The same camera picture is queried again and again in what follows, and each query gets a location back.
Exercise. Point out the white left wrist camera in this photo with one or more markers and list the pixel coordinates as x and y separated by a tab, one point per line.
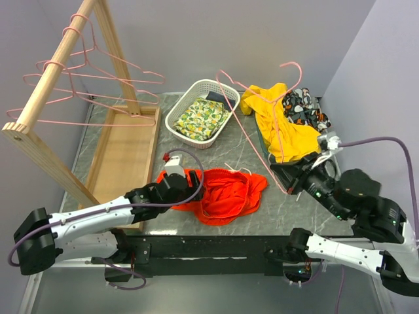
174	165

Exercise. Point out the dark navy garment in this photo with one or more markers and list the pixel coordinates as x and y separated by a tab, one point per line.
228	103

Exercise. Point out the white plastic laundry basket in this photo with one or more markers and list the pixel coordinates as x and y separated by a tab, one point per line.
200	88

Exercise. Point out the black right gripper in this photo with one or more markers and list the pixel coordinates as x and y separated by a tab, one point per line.
290	174

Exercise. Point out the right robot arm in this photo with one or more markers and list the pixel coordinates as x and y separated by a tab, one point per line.
353	196

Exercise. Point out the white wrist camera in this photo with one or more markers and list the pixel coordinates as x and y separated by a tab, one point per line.
329	144
174	165

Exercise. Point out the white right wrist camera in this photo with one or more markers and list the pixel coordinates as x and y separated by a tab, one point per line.
329	144

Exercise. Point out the orange mesh shorts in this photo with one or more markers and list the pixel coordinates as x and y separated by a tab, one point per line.
228	195

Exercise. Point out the wooden clothes rack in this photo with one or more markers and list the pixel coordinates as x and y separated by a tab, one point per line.
126	149

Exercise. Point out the yellow garment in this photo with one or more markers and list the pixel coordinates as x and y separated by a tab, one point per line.
286	141

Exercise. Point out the lemon print garment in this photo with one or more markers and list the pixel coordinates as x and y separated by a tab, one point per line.
201	120

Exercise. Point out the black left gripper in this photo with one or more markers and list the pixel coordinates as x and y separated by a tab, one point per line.
196	186

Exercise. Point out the black white orange patterned garment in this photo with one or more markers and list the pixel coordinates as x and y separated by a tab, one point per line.
299	108

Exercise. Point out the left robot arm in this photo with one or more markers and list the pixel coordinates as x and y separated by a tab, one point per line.
44	239

